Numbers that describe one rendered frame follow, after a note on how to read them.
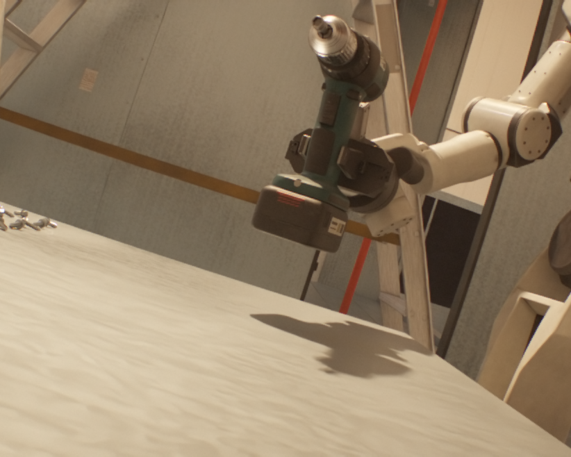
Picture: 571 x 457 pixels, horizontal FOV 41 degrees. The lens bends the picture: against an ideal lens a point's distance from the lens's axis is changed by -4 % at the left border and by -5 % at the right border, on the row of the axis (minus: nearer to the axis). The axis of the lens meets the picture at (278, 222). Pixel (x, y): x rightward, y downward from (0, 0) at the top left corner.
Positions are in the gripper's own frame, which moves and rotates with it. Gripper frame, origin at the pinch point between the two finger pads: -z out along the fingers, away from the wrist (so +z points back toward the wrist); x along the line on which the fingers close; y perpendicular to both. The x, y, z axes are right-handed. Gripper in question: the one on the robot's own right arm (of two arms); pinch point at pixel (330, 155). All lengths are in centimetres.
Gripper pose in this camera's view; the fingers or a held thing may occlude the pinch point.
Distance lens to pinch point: 87.1
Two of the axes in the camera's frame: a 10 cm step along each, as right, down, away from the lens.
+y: -3.1, 9.5, 0.0
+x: 8.9, 2.9, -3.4
